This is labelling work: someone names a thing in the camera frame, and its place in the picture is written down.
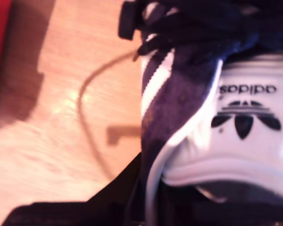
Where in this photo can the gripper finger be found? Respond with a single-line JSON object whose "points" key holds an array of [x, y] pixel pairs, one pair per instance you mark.
{"points": [[125, 188]]}

